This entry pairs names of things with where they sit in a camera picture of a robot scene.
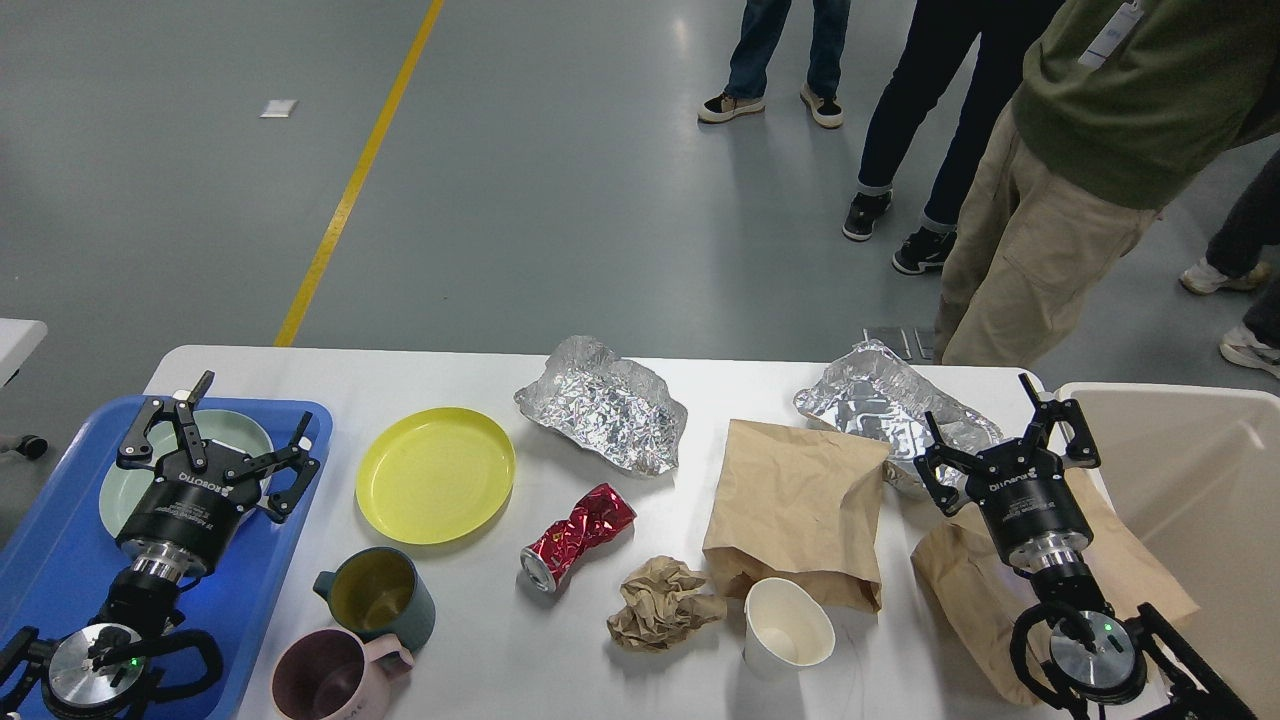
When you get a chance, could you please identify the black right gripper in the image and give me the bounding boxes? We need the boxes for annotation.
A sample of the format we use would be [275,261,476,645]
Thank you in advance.
[913,372,1103,573]

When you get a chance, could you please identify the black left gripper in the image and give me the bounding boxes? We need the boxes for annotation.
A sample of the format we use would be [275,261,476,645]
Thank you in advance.
[116,370,323,578]

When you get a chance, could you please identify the dark teal mug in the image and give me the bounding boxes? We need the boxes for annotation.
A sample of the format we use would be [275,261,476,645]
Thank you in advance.
[312,547,436,653]

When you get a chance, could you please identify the yellow plastic plate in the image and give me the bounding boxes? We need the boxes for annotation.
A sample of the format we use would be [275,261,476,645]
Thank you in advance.
[356,407,516,544]

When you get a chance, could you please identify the pink mug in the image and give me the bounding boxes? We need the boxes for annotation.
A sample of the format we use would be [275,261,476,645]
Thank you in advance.
[270,626,415,719]

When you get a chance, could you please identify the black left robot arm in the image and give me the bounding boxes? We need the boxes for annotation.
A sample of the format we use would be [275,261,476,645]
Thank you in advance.
[3,372,332,719]

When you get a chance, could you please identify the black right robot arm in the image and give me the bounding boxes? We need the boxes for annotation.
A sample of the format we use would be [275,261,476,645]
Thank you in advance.
[914,374,1253,719]

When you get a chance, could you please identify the pale green plate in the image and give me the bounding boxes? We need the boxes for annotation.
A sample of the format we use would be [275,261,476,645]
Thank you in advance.
[99,409,274,537]

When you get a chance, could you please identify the brown paper bag right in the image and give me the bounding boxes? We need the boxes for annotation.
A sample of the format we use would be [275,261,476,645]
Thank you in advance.
[911,469,1199,706]

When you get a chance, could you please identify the crumpled foil tray right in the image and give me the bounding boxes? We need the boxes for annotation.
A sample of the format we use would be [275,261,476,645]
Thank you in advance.
[794,340,1004,498]

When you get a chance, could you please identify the crumpled foil tray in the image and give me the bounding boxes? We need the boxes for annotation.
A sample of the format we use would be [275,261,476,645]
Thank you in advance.
[794,340,1004,498]
[515,334,689,477]

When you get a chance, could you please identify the blue plastic tray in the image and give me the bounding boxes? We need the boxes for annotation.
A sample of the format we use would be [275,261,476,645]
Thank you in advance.
[1,395,310,719]

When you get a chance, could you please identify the beige plastic bin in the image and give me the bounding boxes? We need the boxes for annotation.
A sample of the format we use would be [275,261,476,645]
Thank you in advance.
[1059,383,1279,719]

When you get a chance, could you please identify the white side table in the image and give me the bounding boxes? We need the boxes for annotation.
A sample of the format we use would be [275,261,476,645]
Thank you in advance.
[0,318,49,461]

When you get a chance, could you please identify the large brown paper bag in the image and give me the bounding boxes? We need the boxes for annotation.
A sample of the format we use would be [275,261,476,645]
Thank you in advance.
[703,420,890,612]

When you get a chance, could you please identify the white paper cup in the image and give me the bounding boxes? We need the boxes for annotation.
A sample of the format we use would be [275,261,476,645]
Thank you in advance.
[742,577,836,680]

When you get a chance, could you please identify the person grey trousers white sneakers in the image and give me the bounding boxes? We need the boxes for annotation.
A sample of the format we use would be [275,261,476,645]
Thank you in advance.
[1179,152,1279,378]

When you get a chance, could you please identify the person green sweater khaki trousers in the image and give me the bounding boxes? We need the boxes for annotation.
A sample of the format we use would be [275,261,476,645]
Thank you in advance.
[934,1,1279,368]

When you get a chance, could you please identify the crumpled brown paper ball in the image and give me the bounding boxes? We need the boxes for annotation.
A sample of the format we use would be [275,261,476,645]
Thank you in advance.
[605,555,727,653]

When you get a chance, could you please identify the crumpled foil tray left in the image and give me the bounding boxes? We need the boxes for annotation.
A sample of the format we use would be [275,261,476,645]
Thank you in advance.
[515,334,689,477]

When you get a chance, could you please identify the crushed red can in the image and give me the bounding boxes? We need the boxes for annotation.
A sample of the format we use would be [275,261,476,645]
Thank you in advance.
[520,483,636,593]

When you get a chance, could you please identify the person dark trousers black sneakers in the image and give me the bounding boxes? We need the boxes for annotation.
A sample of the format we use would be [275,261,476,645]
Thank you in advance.
[842,0,1066,277]

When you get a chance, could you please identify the person blue jeans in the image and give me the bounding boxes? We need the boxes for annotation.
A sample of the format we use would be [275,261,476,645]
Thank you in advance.
[698,0,852,129]

